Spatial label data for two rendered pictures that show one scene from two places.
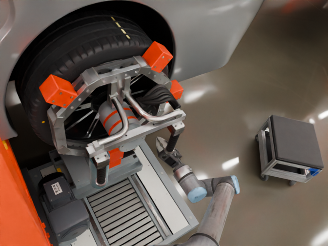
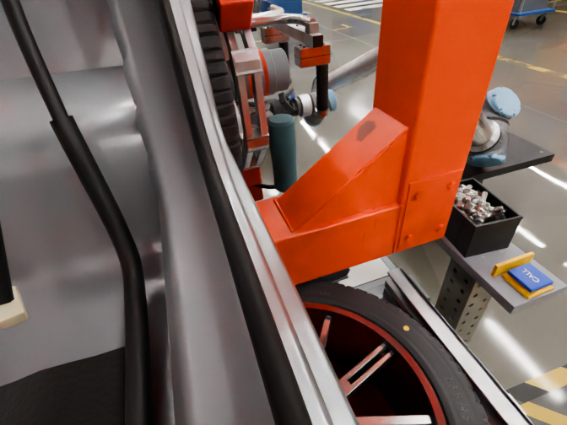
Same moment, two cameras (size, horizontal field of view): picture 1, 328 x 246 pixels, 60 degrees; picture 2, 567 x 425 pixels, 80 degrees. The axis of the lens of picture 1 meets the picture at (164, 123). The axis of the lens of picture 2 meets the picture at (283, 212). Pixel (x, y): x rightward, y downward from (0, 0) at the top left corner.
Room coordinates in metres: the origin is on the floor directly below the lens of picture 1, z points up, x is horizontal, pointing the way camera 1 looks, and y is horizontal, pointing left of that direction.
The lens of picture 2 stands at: (0.10, 1.11, 1.17)
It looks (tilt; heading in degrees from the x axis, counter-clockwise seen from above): 38 degrees down; 301
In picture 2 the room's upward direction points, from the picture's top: 5 degrees counter-clockwise
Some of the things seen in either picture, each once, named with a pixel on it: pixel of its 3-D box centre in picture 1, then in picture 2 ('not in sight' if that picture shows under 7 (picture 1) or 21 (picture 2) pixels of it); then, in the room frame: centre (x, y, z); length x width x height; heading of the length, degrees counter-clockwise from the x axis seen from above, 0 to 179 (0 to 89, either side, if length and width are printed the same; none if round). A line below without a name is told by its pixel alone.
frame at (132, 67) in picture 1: (113, 112); (231, 78); (0.77, 0.23, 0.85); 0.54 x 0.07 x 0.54; 137
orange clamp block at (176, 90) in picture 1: (171, 91); not in sight; (1.01, 0.01, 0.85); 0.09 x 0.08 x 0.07; 137
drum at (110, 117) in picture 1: (121, 124); (253, 74); (0.72, 0.17, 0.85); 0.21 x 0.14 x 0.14; 47
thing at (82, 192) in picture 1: (96, 161); not in sight; (0.89, 0.35, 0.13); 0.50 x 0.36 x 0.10; 137
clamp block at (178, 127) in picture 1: (173, 123); (274, 33); (0.76, -0.04, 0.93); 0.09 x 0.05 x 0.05; 47
